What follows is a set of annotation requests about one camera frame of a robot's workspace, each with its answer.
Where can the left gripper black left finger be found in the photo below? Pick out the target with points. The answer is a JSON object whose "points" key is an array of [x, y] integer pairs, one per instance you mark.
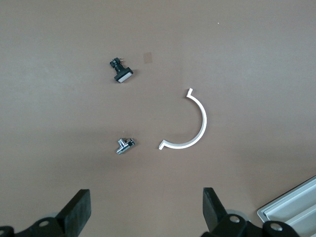
{"points": [[74, 212]]}

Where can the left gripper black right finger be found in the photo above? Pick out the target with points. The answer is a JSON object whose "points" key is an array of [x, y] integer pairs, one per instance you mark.
{"points": [[214, 209]]}

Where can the white drawer cabinet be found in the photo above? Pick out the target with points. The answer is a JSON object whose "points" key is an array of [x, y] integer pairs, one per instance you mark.
{"points": [[265, 212]]}

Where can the chrome tee fitting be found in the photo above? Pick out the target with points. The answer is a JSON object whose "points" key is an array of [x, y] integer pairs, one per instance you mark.
{"points": [[124, 145]]}

